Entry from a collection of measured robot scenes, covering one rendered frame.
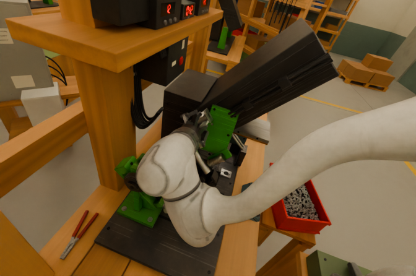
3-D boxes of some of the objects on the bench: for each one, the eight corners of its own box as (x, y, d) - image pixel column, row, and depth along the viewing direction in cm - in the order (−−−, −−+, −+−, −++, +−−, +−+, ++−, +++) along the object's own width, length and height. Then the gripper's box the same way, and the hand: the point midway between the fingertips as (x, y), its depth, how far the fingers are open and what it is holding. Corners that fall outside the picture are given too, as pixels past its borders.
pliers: (86, 210, 75) (85, 209, 74) (99, 213, 75) (99, 212, 74) (54, 257, 62) (53, 256, 61) (70, 261, 62) (69, 260, 61)
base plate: (248, 116, 150) (249, 114, 149) (208, 294, 62) (210, 293, 61) (197, 99, 155) (197, 97, 153) (94, 242, 67) (93, 240, 66)
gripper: (208, 158, 58) (221, 129, 80) (183, 111, 55) (203, 95, 77) (188, 165, 61) (206, 136, 82) (162, 121, 58) (188, 103, 80)
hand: (202, 119), depth 77 cm, fingers closed on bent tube, 3 cm apart
